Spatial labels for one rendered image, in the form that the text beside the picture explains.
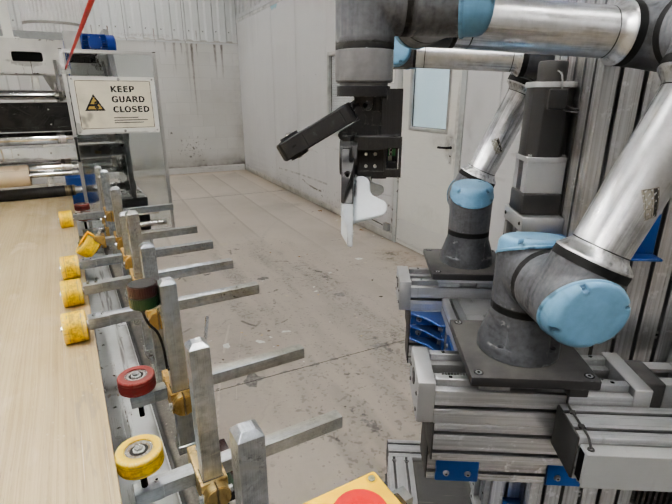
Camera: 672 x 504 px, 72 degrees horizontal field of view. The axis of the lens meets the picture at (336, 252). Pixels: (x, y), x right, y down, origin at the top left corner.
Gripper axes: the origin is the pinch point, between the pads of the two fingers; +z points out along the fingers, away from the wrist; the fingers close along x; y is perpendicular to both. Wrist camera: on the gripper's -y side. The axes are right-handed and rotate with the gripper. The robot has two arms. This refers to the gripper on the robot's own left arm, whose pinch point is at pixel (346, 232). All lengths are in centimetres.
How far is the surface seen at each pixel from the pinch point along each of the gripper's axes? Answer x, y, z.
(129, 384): 19, -48, 41
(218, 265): 82, -47, 37
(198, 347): 1.6, -24.6, 20.9
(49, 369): 24, -70, 42
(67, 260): 77, -97, 34
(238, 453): -20.3, -12.1, 22.1
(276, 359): 40, -20, 47
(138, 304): 18, -43, 21
